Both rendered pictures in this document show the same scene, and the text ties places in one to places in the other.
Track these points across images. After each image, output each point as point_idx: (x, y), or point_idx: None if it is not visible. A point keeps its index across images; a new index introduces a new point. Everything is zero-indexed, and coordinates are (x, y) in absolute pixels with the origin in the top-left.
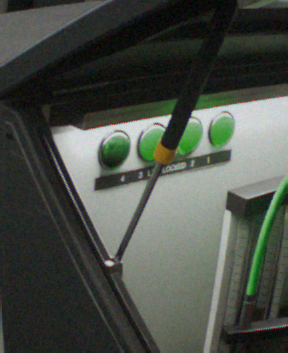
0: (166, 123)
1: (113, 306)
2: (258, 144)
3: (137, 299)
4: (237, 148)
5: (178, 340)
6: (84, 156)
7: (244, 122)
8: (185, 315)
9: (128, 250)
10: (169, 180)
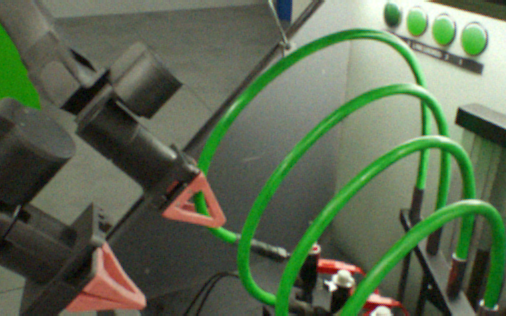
0: (430, 11)
1: (260, 60)
2: None
3: (398, 142)
4: (491, 68)
5: (424, 211)
6: (377, 9)
7: (502, 45)
8: (431, 191)
9: (396, 97)
10: (428, 60)
